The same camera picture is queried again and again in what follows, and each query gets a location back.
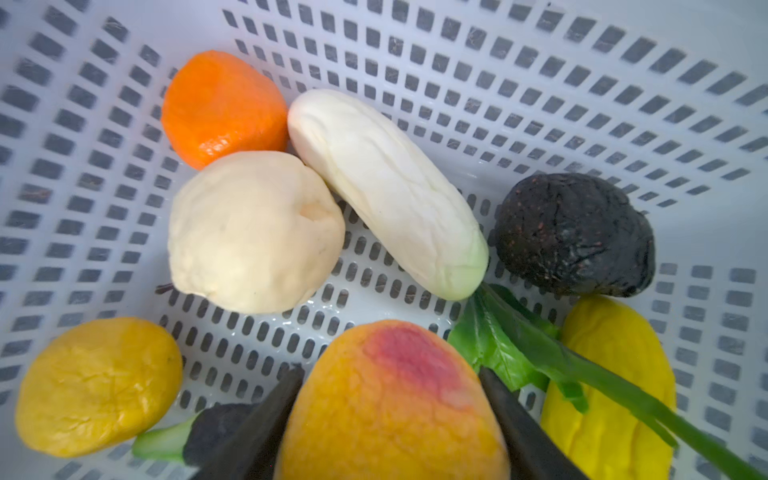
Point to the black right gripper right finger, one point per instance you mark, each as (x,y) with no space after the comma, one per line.
(532,453)

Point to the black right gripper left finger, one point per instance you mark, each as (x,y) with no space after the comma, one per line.
(252,451)

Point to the yellow red toy peach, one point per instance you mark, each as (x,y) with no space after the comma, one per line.
(391,400)

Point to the beige toy potato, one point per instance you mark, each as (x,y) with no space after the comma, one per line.
(254,233)

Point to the white perforated plastic basket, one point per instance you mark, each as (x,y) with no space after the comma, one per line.
(667,100)

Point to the dark toy eggplant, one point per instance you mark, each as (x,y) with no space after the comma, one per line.
(194,441)

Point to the yellow toy corn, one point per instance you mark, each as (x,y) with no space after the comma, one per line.
(608,441)

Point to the green toy leaf vegetable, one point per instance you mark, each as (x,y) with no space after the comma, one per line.
(496,331)

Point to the yellow toy lemon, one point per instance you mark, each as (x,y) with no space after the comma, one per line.
(97,385)

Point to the black toy avocado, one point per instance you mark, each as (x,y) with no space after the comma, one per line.
(575,234)

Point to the white toy cucumber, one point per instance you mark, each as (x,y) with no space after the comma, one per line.
(415,212)

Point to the orange toy carrot piece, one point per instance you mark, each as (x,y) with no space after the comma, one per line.
(217,105)

